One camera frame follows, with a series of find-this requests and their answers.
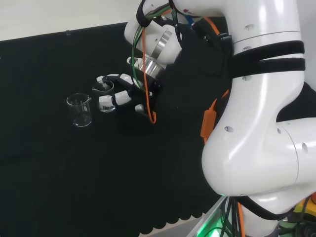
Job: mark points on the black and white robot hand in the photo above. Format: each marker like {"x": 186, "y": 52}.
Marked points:
{"x": 142, "y": 95}

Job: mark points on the clear glass beaker white marks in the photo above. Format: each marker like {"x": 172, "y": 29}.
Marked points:
{"x": 79, "y": 111}
{"x": 106, "y": 108}

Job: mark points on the orange adapter box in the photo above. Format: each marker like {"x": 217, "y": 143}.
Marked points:
{"x": 208, "y": 121}

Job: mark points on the black bench cloth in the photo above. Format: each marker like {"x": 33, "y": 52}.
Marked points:
{"x": 98, "y": 160}

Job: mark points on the yellow stop button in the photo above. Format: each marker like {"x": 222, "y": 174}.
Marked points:
{"x": 304, "y": 209}

